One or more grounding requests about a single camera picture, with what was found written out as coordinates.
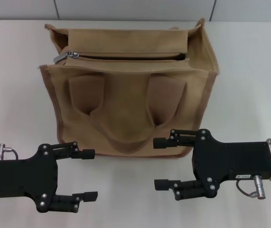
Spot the silver metal zipper pull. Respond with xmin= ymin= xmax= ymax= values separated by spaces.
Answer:
xmin=53 ymin=51 xmax=79 ymax=64

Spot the right gripper cable with plug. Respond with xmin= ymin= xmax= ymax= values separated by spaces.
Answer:
xmin=236 ymin=175 xmax=265 ymax=198

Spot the left gripper cable with plug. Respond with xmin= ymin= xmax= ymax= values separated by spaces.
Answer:
xmin=0 ymin=143 xmax=19 ymax=161

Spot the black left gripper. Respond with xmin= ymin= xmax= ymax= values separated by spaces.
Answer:
xmin=0 ymin=142 xmax=99 ymax=213

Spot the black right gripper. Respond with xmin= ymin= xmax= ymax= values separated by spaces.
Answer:
xmin=153 ymin=129 xmax=271 ymax=202

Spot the gripper cable with plug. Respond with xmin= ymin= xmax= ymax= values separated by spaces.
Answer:
xmin=236 ymin=175 xmax=265 ymax=198
xmin=0 ymin=143 xmax=19 ymax=161

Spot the khaki canvas food bag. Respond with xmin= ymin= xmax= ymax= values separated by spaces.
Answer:
xmin=36 ymin=18 xmax=221 ymax=159

